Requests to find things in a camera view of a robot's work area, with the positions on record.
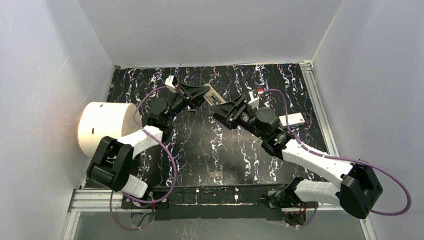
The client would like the white remote control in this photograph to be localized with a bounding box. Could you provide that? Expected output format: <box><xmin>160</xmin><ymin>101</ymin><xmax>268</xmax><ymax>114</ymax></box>
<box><xmin>203</xmin><ymin>83</ymin><xmax>226</xmax><ymax>106</ymax></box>

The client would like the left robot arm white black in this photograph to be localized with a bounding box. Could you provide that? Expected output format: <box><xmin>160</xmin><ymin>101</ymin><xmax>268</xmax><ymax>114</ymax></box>
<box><xmin>76</xmin><ymin>78</ymin><xmax>211</xmax><ymax>203</ymax></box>

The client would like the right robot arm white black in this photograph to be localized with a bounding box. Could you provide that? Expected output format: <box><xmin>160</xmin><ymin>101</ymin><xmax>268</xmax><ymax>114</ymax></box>
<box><xmin>208</xmin><ymin>94</ymin><xmax>383</xmax><ymax>219</ymax></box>

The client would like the white battery box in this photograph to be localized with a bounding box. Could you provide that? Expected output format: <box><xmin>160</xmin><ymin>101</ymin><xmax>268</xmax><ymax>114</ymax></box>
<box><xmin>279</xmin><ymin>112</ymin><xmax>305</xmax><ymax>128</ymax></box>

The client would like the white cylindrical bin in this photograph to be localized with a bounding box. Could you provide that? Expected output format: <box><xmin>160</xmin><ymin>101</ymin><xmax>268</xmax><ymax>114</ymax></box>
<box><xmin>76</xmin><ymin>101</ymin><xmax>140</xmax><ymax>158</ymax></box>

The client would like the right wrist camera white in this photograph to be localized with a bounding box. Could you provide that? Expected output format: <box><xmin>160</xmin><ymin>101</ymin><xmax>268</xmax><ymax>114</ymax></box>
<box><xmin>248</xmin><ymin>88</ymin><xmax>264</xmax><ymax>109</ymax></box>

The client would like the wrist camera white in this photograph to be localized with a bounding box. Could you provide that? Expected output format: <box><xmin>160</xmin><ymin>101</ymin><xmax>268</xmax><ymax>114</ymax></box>
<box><xmin>248</xmin><ymin>88</ymin><xmax>264</xmax><ymax>109</ymax></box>
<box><xmin>165</xmin><ymin>75</ymin><xmax>178</xmax><ymax>94</ymax></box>

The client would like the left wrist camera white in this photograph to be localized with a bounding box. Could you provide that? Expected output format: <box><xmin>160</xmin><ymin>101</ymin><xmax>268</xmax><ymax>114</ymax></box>
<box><xmin>165</xmin><ymin>75</ymin><xmax>178</xmax><ymax>94</ymax></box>

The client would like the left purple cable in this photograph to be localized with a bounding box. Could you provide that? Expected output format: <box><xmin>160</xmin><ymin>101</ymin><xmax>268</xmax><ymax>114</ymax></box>
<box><xmin>109</xmin><ymin>86</ymin><xmax>178</xmax><ymax>232</ymax></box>

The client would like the purple cable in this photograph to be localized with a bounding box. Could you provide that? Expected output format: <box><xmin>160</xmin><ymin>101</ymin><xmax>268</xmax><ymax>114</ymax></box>
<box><xmin>109</xmin><ymin>86</ymin><xmax>178</xmax><ymax>232</ymax></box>
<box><xmin>258</xmin><ymin>88</ymin><xmax>412</xmax><ymax>229</ymax></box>

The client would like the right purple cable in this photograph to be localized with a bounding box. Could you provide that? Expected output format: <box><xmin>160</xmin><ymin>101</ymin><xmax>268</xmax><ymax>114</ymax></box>
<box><xmin>258</xmin><ymin>88</ymin><xmax>412</xmax><ymax>229</ymax></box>

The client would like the aluminium frame rail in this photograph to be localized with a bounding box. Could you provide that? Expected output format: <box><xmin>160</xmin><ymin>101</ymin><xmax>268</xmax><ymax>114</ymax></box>
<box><xmin>62</xmin><ymin>60</ymin><xmax>379</xmax><ymax>240</ymax></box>

